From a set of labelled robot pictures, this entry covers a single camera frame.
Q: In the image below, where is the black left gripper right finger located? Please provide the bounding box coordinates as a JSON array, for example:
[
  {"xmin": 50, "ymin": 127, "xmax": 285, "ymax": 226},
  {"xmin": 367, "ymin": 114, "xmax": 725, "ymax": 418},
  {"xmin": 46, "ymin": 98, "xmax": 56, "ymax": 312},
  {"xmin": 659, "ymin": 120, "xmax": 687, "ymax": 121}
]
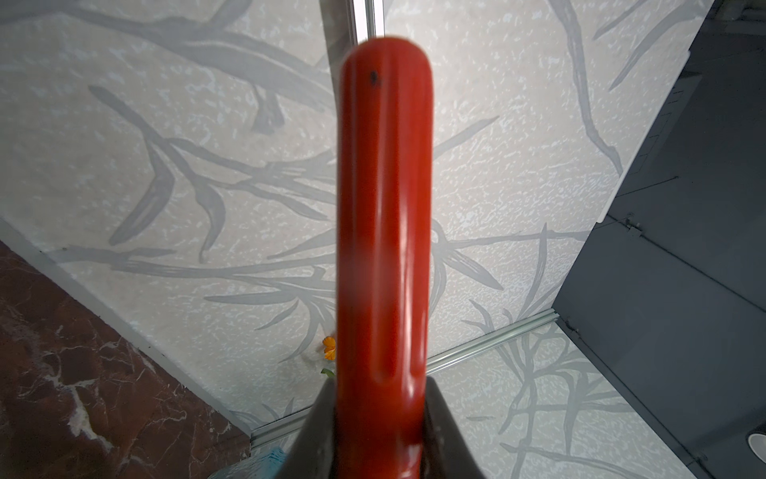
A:
[{"xmin": 422, "ymin": 376, "xmax": 485, "ymax": 479}]

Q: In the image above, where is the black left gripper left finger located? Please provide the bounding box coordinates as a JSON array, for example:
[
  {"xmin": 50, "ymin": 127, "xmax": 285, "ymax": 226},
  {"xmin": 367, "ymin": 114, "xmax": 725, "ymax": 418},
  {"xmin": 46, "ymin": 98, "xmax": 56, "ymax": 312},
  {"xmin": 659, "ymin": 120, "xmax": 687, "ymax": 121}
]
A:
[{"xmin": 275, "ymin": 378, "xmax": 336, "ymax": 479}]

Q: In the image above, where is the artificial flower bouquet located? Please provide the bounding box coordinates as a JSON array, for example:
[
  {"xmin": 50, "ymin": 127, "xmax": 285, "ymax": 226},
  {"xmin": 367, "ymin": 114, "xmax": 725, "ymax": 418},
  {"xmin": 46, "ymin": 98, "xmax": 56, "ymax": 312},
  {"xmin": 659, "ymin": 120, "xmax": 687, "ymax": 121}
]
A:
[{"xmin": 310, "ymin": 335, "xmax": 337, "ymax": 378}]

